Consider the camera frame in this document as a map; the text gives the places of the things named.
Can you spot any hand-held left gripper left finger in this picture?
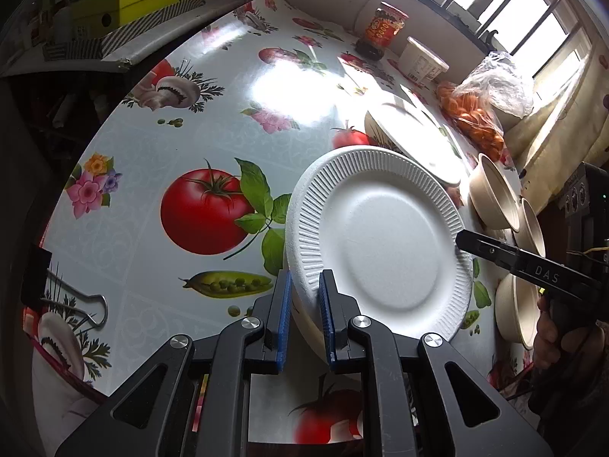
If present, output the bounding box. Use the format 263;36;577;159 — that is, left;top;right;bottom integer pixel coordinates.
54;269;293;457

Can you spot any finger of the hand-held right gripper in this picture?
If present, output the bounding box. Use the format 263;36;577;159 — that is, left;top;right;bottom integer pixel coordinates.
456;229;605;305

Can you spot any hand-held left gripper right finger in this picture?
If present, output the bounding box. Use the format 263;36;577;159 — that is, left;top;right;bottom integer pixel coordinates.
318;269;555;457

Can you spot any beige paper bowl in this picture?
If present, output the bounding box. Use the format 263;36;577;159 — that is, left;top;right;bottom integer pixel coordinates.
469;153;523;232
516;197;546;258
495;271;540;350

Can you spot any white ribbed foam plate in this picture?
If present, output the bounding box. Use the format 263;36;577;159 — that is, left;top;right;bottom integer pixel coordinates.
284;147;477;344

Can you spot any smooth beige paper plate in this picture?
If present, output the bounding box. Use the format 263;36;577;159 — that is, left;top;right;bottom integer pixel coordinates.
364;104;463;187

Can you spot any person's right hand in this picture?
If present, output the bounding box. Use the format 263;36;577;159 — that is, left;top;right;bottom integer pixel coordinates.
532;295;609;420

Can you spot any cream patterned curtain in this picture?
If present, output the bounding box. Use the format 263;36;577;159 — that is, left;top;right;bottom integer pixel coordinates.
504;52;609;201

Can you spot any plastic bag of oranges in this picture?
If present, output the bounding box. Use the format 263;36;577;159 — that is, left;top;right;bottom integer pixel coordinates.
437;51;534;163

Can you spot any vegetable print tablecloth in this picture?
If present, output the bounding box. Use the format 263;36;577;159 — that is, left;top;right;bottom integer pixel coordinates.
21;0;524;443

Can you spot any barred window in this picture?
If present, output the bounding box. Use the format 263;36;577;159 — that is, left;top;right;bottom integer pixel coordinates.
400;0;595;81

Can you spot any white plastic tub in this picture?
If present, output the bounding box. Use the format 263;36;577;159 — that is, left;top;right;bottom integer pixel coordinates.
398;37;450;83

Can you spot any black binder clip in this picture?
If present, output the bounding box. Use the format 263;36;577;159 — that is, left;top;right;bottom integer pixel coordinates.
21;245;109;329

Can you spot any red label sauce jar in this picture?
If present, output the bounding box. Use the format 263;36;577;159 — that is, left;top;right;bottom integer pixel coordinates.
356;2;410;60

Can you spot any striped storage box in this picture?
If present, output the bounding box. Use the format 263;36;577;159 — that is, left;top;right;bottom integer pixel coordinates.
43;0;205;60

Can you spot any green file box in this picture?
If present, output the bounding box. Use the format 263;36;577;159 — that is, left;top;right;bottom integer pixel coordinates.
71;0;212;39

